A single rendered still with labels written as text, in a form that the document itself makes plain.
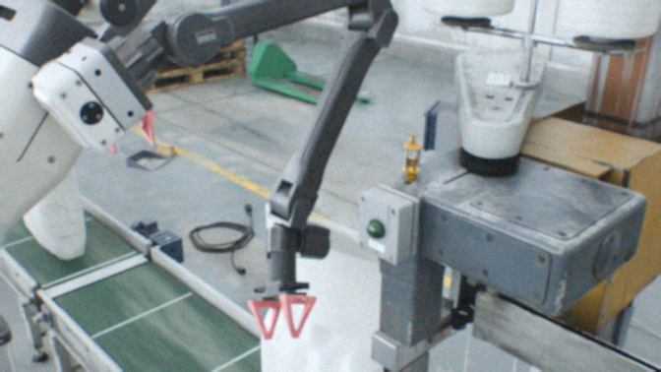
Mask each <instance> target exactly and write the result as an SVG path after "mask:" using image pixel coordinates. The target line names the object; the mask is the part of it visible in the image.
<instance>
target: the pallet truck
mask: <svg viewBox="0 0 661 372"><path fill-rule="evenodd" d="M253 43H254V48H253V49H252V54H251V56H252V59H251V63H250V67H249V74H250V77H251V79H252V82H253V83H254V84H256V85H260V86H263V87H266V88H269V89H273V90H277V91H280V92H283V93H288V94H291V95H295V96H298V97H301V99H304V100H308V101H311V102H314V103H318V100H319V97H321V95H322V93H323V92H319V91H315V90H312V89H308V88H305V87H301V86H298V85H295V84H291V83H288V82H285V81H282V80H279V79H282V78H289V79H292V80H295V81H299V82H302V83H306V84H309V85H313V86H316V87H319V88H325V86H326V84H327V81H328V78H324V77H321V76H316V75H312V74H308V73H305V72H301V71H298V70H297V66H296V63H295V62H294V61H293V60H292V59H291V58H290V57H289V56H288V55H287V54H286V53H285V52H284V51H283V50H282V49H281V48H280V47H279V45H278V44H277V43H276V42H271V41H267V40H260V41H259V40H258V35H257V34H256V35H253ZM356 97H357V99H358V100H359V101H363V100H367V101H371V99H372V97H376V95H375V94H374V93H373V92H371V91H369V90H365V89H363V88H360V89H359V92H358V94H357V96H356Z"/></svg>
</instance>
